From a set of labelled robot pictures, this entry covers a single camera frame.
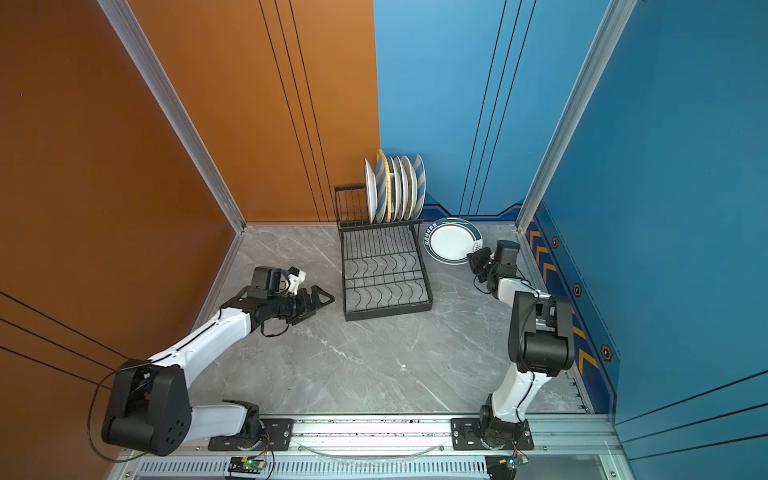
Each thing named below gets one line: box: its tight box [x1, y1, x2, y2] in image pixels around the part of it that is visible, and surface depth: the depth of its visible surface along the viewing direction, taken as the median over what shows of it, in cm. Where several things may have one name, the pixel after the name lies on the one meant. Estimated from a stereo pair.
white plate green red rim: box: [423, 218, 483, 265], surface depth 102 cm
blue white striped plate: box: [413, 154, 426, 219], surface depth 88 cm
